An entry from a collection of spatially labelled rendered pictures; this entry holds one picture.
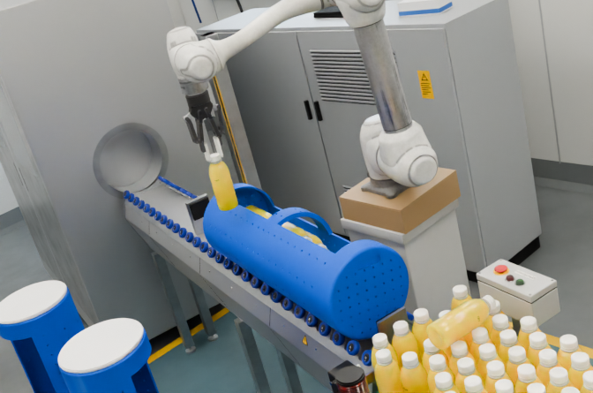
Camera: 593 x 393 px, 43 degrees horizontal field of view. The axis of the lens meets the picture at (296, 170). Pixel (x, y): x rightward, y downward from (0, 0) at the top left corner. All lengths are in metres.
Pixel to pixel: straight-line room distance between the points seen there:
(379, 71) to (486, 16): 1.50
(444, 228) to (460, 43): 1.14
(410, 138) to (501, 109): 1.55
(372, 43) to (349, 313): 0.84
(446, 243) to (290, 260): 0.80
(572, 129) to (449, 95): 1.46
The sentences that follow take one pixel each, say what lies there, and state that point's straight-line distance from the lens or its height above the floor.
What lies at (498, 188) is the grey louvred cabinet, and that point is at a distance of 4.07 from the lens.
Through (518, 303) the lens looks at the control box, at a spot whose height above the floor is 1.06.
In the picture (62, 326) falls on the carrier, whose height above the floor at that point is 0.94.
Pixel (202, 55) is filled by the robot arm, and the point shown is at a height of 1.83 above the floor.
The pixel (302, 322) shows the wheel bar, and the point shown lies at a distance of 2.48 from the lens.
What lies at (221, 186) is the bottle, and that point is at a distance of 2.55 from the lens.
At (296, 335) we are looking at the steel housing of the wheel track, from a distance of 2.52.
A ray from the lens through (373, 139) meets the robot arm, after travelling 2.69.
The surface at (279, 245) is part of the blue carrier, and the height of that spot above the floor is 1.20.
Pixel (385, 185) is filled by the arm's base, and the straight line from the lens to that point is 2.77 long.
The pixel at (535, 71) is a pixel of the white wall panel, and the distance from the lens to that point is 5.02.
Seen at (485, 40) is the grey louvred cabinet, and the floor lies 1.28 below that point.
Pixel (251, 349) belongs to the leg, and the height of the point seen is 0.49.
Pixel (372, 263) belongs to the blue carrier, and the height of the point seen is 1.18.
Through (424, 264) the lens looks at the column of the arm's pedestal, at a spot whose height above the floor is 0.83.
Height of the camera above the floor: 2.23
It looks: 21 degrees down
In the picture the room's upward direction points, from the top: 15 degrees counter-clockwise
